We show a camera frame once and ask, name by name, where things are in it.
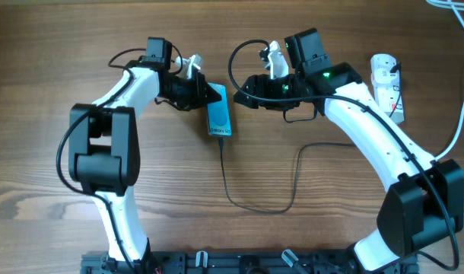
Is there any blue Galaxy smartphone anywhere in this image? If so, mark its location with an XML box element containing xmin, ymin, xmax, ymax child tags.
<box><xmin>207</xmin><ymin>82</ymin><xmax>232</xmax><ymax>137</ymax></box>

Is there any white charger plug adapter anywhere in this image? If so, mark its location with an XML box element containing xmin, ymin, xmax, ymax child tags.
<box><xmin>371</xmin><ymin>63</ymin><xmax>400</xmax><ymax>85</ymax></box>

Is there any white power strip cable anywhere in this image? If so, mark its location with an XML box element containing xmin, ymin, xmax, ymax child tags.
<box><xmin>425</xmin><ymin>0</ymin><xmax>464</xmax><ymax>161</ymax></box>

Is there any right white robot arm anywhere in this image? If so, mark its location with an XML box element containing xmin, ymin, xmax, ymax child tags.
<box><xmin>234</xmin><ymin>28</ymin><xmax>464</xmax><ymax>273</ymax></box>

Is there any black USB charging cable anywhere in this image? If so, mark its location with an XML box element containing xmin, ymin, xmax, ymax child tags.
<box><xmin>216</xmin><ymin>137</ymin><xmax>357</xmax><ymax>215</ymax></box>

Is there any white power strip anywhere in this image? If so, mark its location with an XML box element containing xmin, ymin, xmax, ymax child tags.
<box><xmin>370</xmin><ymin>53</ymin><xmax>405</xmax><ymax>124</ymax></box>

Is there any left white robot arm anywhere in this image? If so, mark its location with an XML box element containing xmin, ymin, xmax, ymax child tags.
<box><xmin>56</xmin><ymin>37</ymin><xmax>231</xmax><ymax>273</ymax></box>

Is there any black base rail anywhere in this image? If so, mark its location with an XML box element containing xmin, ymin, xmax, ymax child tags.
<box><xmin>80</xmin><ymin>249</ymin><xmax>420</xmax><ymax>274</ymax></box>

